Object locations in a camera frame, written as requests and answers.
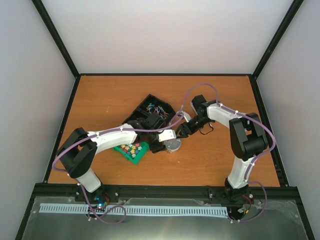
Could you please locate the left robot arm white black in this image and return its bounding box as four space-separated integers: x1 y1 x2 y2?
52 120 174 202

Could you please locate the purple cable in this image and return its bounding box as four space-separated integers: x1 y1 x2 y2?
51 111 185 225
179 82 276 224

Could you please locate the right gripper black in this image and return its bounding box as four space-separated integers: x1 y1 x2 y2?
175 115 211 139

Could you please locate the black frame rail front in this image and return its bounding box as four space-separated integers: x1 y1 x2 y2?
32 183 231 202

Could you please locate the green plastic bin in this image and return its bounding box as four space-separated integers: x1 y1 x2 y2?
113 142 149 165

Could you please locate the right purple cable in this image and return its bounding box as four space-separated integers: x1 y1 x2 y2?
179 82 276 224

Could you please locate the metal jar lid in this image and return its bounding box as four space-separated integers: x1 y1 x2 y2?
164 139 182 149

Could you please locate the clear plastic jar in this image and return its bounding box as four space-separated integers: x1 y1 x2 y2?
166 148 179 154

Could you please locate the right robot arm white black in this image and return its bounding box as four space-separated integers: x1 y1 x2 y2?
176 95 268 203

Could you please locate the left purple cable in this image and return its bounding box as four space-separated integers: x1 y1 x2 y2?
51 111 185 225

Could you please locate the black lollipop bin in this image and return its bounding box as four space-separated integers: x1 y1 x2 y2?
124 94 176 124

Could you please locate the black popsicle candy bin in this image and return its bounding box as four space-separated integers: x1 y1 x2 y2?
121 114 166 148

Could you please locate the metal scoop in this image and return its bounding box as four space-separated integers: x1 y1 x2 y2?
190 100 198 115

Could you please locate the light blue cable duct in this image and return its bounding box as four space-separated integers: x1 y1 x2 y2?
38 203 228 218

